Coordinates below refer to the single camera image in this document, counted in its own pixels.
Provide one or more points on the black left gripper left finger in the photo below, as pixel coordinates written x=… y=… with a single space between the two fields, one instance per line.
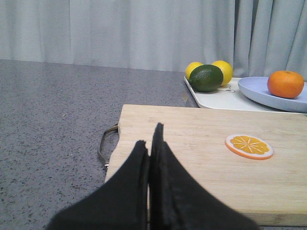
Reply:
x=120 y=204

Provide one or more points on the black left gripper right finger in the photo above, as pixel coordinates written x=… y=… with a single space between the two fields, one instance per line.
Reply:
x=178 y=202

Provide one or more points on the light blue round plate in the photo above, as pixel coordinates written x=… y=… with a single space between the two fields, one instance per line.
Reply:
x=255 y=88

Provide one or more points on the orange mandarin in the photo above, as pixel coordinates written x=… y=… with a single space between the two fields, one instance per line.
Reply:
x=285 y=84

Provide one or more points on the cream rectangular serving tray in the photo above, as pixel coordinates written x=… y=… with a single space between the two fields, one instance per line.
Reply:
x=228 y=97

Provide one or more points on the bamboo cutting board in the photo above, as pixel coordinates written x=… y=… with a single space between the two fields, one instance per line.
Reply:
x=272 y=192

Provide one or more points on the toy orange slice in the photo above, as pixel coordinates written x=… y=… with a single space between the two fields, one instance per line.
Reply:
x=249 y=146

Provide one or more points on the dark green avocado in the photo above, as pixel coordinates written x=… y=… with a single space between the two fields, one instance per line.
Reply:
x=206 y=78

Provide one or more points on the yellow lemon left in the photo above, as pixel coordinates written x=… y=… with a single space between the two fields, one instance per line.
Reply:
x=190 y=68

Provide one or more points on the yellow lemon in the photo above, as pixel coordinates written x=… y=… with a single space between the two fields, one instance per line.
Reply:
x=190 y=68
x=226 y=69

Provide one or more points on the yellow lemon right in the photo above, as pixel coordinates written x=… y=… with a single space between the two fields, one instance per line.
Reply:
x=226 y=69

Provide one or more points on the grey curtain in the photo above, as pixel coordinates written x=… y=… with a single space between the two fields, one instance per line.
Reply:
x=257 y=37

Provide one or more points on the cutting board metal handle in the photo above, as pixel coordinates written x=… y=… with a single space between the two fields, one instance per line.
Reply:
x=104 y=159

